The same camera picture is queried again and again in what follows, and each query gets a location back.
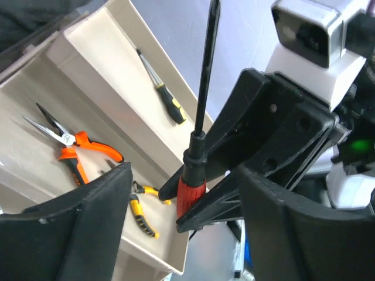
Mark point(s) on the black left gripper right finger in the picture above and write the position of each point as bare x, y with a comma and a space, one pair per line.
294, 238

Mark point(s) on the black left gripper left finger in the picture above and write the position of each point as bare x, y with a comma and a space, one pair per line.
74, 236

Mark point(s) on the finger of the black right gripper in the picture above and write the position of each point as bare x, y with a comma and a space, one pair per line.
237, 137
222, 203

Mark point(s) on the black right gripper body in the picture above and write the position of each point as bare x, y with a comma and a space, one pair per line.
301, 128

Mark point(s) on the red black screwdriver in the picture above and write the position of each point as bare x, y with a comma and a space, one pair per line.
192, 181

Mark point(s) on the yellow black screwdriver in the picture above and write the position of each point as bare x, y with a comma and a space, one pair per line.
171, 105

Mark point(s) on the orange handled small pliers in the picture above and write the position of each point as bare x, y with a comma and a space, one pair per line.
70, 142

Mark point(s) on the translucent brown plastic toolbox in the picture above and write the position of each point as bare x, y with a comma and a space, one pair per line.
81, 65

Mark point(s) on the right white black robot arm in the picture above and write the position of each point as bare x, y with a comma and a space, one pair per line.
353, 163

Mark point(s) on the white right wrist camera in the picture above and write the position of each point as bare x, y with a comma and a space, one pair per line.
312, 48

